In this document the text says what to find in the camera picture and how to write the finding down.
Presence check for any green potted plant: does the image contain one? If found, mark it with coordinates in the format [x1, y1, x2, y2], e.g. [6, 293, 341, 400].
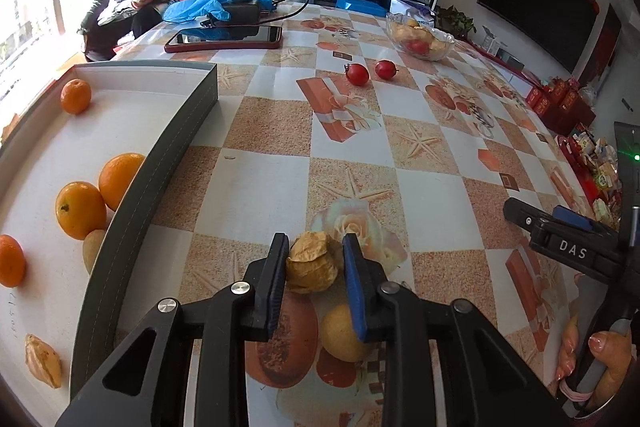
[434, 4, 477, 40]

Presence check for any pile of colourful packets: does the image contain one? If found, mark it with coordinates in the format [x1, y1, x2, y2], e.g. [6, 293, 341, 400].
[555, 129, 623, 228]

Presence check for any white printed bag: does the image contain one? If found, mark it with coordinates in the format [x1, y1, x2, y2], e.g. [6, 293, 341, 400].
[389, 0, 436, 28]

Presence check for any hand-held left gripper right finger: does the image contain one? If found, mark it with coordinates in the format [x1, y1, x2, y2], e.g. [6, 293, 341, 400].
[341, 232, 571, 427]

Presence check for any black power bank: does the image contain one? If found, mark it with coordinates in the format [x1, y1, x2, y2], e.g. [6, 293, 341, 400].
[209, 2, 262, 26]

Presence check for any orange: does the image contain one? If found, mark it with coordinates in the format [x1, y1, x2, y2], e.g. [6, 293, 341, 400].
[98, 152, 147, 212]
[0, 234, 27, 288]
[55, 181, 108, 241]
[60, 78, 93, 115]

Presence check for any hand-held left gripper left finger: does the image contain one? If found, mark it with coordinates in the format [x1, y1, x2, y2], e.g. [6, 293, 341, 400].
[55, 232, 291, 427]

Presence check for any clear glass bowl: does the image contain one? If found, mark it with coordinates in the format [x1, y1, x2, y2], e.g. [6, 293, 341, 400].
[386, 12, 456, 62]

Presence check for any person's right hand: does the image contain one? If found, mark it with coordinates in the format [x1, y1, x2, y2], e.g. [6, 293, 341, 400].
[555, 314, 640, 413]

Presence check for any blue plastic bag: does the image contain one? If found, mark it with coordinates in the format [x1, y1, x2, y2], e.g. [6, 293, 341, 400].
[162, 0, 273, 25]

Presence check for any grey cardboard box lid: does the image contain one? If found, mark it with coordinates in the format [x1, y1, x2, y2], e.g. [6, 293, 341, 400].
[0, 61, 219, 413]

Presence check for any phone with red case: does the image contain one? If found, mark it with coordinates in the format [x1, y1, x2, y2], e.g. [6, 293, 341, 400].
[164, 25, 283, 54]

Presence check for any red gift box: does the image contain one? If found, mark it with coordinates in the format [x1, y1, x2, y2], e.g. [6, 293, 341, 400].
[550, 79, 596, 135]
[525, 87, 553, 112]

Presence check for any checkered printed tablecloth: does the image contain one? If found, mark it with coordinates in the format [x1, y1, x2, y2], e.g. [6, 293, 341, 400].
[115, 2, 626, 427]

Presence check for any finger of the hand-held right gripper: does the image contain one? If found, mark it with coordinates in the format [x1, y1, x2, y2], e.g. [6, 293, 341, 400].
[502, 197, 556, 234]
[552, 205, 620, 240]

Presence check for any dry husked physalis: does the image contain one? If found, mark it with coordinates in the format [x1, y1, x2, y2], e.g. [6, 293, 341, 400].
[25, 333, 63, 389]
[285, 231, 347, 294]

